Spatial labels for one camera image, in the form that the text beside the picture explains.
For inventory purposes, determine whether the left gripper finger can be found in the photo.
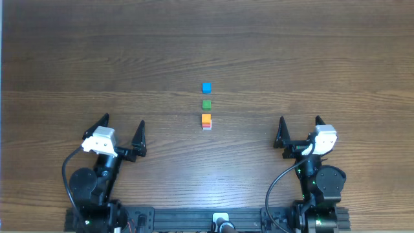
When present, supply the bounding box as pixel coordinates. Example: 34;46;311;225
131;120;148;158
82;113;110;140

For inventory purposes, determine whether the mounting rail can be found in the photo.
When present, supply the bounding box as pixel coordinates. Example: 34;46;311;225
64;206;352;233

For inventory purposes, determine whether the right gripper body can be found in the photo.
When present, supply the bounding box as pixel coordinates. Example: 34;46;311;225
283;139;313;159

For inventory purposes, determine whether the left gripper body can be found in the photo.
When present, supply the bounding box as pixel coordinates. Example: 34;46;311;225
111;147;138;163

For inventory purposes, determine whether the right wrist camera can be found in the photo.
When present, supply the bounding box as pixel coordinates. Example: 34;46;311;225
302;124;338;156

